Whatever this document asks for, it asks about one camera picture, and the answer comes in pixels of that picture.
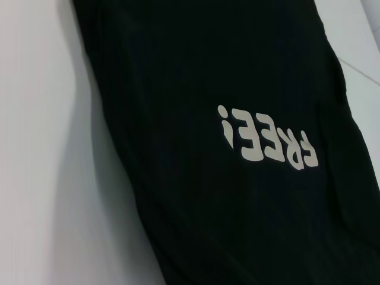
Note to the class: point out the black shirt with FREE print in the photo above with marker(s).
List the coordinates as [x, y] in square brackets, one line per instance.
[222, 148]

